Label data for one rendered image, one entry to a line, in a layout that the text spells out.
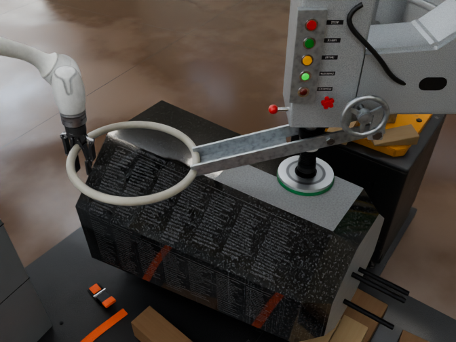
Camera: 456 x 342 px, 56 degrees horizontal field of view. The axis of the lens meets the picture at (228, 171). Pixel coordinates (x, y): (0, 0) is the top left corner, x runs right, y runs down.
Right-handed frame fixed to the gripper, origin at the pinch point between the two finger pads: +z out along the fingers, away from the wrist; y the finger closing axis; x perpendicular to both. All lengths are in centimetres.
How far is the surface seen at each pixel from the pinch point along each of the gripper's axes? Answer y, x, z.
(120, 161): 8.3, 15.2, 7.4
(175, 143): 29.7, 25.3, -0.9
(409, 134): 129, 64, -4
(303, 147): 83, 10, -24
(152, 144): 20.5, 22.0, -0.2
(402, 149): 127, 58, 0
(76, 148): 1.1, -3.5, -11.0
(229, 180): 58, 7, -3
